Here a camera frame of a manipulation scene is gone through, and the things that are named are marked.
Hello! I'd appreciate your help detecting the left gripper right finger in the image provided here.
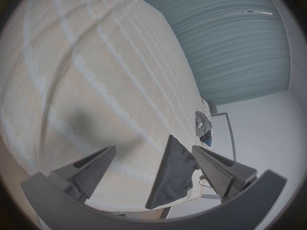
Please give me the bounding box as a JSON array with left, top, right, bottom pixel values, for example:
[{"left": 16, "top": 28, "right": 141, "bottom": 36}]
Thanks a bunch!
[{"left": 191, "top": 145, "right": 258, "bottom": 203}]

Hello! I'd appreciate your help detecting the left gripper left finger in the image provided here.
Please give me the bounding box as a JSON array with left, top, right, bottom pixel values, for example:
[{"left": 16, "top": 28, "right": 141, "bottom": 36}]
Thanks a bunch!
[{"left": 49, "top": 146, "right": 117, "bottom": 199}]

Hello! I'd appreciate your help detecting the black sleeveless top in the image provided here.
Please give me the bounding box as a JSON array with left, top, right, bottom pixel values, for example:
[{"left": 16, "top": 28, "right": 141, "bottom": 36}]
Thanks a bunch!
[{"left": 145, "top": 134, "right": 201, "bottom": 210}]

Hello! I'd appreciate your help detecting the bed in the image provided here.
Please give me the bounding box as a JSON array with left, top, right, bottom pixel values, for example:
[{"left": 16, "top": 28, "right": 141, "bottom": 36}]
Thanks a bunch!
[{"left": 0, "top": 0, "right": 238, "bottom": 221}]

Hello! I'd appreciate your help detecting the grey garment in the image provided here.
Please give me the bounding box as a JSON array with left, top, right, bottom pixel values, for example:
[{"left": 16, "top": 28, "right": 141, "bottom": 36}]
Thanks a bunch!
[{"left": 195, "top": 111, "right": 213, "bottom": 137}]

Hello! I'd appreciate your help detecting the white printed pillow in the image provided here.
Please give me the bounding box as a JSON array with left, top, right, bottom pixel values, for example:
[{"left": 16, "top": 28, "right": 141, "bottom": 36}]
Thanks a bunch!
[{"left": 201, "top": 98, "right": 212, "bottom": 117}]

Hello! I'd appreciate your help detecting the grey bedside table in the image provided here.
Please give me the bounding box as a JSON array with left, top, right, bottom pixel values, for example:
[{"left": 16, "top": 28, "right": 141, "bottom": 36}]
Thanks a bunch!
[{"left": 200, "top": 94, "right": 217, "bottom": 114}]

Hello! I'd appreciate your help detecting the blue-green curtain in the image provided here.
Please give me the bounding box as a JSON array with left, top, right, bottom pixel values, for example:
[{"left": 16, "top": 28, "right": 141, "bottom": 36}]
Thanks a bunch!
[
  {"left": 174, "top": 11, "right": 291, "bottom": 106},
  {"left": 121, "top": 0, "right": 276, "bottom": 33}
]

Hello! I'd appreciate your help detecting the black cable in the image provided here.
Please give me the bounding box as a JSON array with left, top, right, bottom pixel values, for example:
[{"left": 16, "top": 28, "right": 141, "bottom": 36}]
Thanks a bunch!
[{"left": 198, "top": 174, "right": 213, "bottom": 189}]

